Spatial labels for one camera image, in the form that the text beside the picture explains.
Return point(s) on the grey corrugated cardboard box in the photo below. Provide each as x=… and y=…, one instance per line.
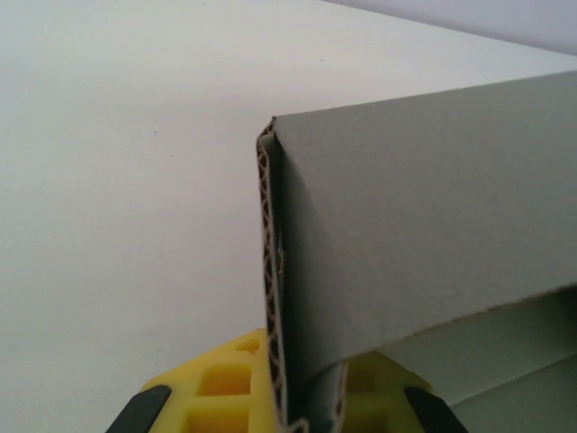
x=405, y=216

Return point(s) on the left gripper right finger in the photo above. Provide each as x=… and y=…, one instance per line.
x=383, y=392

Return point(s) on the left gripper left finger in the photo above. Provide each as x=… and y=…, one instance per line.
x=225, y=388

